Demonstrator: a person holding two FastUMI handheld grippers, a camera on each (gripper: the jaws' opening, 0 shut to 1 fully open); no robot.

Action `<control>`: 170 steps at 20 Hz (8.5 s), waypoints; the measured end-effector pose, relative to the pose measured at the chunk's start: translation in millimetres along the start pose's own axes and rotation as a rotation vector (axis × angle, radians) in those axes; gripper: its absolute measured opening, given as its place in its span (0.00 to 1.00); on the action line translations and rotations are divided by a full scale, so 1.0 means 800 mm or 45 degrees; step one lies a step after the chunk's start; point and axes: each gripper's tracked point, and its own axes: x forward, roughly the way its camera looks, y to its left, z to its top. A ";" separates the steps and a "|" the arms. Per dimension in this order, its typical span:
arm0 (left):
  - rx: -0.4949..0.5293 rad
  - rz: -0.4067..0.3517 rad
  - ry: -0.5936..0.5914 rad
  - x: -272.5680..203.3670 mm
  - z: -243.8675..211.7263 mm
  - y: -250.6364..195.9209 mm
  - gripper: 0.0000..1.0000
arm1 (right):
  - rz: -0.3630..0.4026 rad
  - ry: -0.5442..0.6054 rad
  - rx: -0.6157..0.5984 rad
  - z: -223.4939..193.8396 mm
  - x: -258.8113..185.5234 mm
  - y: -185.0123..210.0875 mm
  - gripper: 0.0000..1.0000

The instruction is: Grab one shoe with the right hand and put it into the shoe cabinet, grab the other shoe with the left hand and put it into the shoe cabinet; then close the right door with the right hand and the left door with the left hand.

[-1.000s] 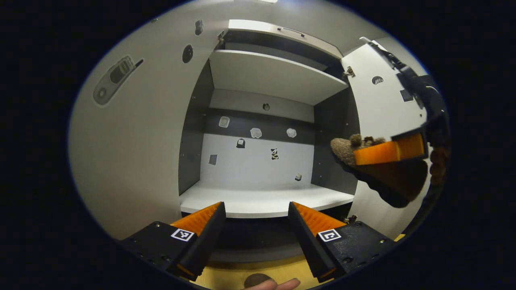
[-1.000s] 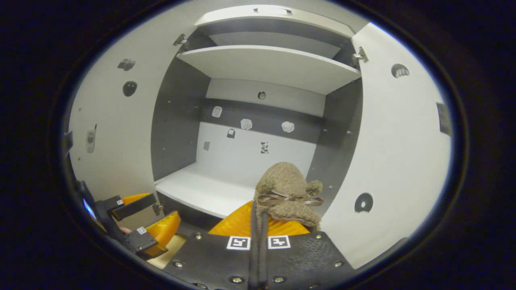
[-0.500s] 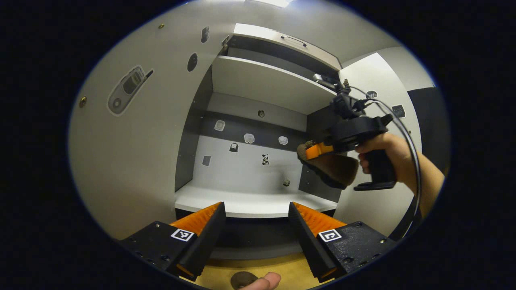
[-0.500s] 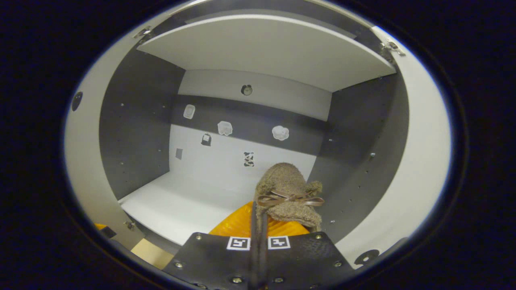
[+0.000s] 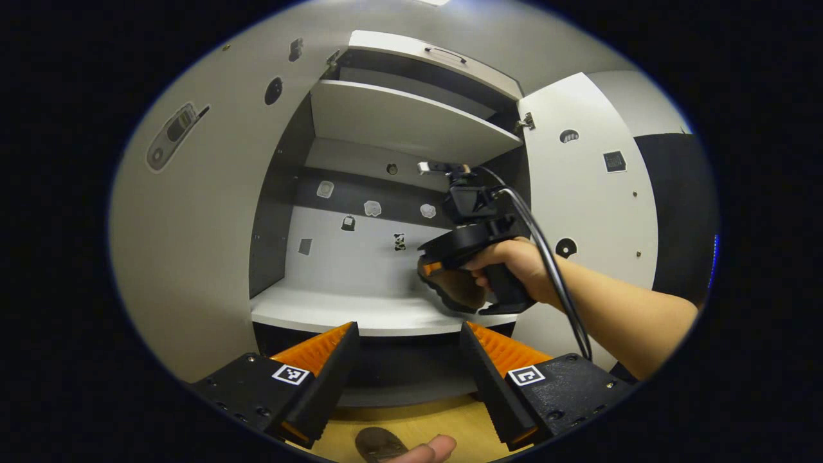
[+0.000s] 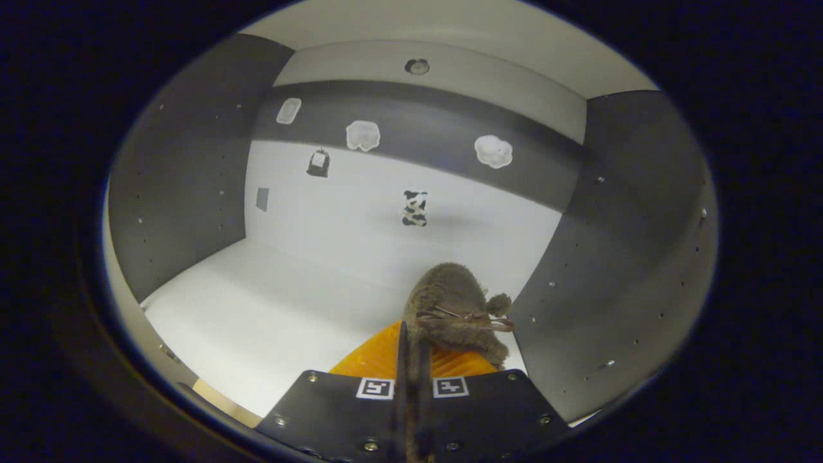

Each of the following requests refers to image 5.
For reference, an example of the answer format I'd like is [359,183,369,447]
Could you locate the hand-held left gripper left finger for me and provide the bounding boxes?
[192,321,361,449]

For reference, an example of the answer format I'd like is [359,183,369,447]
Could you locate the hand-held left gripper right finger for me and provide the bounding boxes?
[460,320,635,451]

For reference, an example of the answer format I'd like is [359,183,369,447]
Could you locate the white shoe cabinet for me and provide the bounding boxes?
[248,29,534,409]

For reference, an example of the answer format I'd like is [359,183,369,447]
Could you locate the white door with cat sticker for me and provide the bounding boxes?
[511,72,661,375]

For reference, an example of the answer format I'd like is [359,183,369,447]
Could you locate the white door with apple sticker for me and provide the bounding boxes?
[109,19,351,385]

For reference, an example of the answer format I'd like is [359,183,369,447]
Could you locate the white cabinet shelf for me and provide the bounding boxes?
[310,79,523,167]

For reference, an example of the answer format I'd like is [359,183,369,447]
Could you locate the black backdrop cloth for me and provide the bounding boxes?
[633,133,719,311]

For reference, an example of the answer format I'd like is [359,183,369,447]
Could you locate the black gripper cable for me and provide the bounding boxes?
[476,166,593,362]

